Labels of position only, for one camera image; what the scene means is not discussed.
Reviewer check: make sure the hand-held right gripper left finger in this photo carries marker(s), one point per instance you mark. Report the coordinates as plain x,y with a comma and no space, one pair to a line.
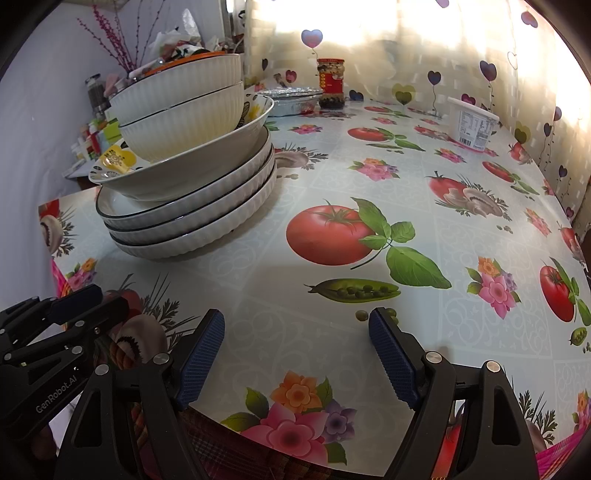
203,360

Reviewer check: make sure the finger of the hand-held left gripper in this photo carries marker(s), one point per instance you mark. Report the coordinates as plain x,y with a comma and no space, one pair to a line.
69,337
74,302

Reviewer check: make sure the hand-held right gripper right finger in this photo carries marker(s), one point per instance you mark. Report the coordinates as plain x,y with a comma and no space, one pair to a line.
392,364

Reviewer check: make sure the white ribbed plate black rim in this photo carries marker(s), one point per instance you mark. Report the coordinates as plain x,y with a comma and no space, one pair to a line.
221,241
217,222
207,203

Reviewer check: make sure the floral patterned bowl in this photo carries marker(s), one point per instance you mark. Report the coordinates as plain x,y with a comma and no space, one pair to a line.
198,170

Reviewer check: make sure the white black-rimmed plate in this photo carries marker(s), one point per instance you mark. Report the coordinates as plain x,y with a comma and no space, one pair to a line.
184,134

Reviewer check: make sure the white ribbed bowl black rim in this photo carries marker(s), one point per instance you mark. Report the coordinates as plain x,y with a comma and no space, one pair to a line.
184,92

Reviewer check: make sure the vegetable print tablecloth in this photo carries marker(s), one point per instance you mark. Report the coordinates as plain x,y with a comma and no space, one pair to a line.
277,286

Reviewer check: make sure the group of small bottles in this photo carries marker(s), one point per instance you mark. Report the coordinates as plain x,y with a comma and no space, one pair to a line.
87,138

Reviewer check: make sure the lime green cardboard box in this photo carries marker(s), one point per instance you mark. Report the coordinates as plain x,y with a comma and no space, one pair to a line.
111,129

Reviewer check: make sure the glass jar dark contents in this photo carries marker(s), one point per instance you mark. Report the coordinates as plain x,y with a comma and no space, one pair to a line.
98,94

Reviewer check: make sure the white plastic tub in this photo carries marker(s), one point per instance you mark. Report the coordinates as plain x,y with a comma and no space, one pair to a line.
471,127

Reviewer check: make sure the pink flower branches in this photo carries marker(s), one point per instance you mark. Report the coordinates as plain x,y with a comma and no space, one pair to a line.
111,39

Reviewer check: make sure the aluminium foil tray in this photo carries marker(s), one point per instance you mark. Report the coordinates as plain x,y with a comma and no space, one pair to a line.
295,107
295,91

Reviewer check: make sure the red label glass jar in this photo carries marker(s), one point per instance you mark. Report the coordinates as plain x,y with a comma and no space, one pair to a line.
330,83

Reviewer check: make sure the crumpled plastic bags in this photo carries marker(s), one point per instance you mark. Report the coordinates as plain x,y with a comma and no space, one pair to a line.
191,27

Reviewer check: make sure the heart print curtain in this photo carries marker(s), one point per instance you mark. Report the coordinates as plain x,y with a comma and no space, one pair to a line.
392,46

